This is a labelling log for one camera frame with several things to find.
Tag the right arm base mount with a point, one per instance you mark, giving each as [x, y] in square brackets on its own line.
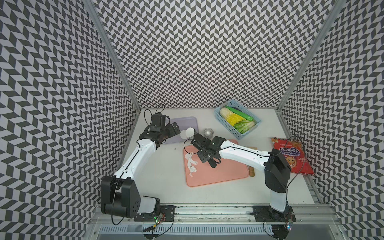
[266, 213]

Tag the green lettuce leaves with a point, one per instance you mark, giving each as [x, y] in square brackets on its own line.
[244, 126]

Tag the stack of white dumpling wrappers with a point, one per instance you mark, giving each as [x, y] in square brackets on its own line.
[183, 135]

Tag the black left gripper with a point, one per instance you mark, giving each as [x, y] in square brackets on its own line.
[172, 132]

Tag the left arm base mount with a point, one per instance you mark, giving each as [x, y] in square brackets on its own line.
[166, 213]

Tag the round cut white wrapper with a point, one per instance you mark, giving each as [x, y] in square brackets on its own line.
[190, 133]

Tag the purple plastic tray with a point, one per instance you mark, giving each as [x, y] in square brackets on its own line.
[183, 123]

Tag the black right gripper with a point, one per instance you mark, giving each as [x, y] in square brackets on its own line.
[203, 158]

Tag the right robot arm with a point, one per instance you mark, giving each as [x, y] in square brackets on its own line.
[273, 164]

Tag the white dough piece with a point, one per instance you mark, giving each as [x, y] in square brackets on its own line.
[191, 164]

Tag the yellow napa cabbage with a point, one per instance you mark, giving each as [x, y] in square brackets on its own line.
[230, 117]

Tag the red snack bag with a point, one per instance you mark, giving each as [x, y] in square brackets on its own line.
[294, 153]

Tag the wooden rolling pin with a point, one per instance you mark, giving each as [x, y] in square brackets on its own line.
[251, 169]

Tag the metal base rail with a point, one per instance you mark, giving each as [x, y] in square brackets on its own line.
[220, 222]

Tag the pink cutting board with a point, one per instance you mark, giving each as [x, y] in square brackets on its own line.
[227, 170]

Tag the light blue perforated plastic basket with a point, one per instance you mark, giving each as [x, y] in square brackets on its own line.
[237, 105]

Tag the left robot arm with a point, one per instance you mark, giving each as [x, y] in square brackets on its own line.
[119, 193]

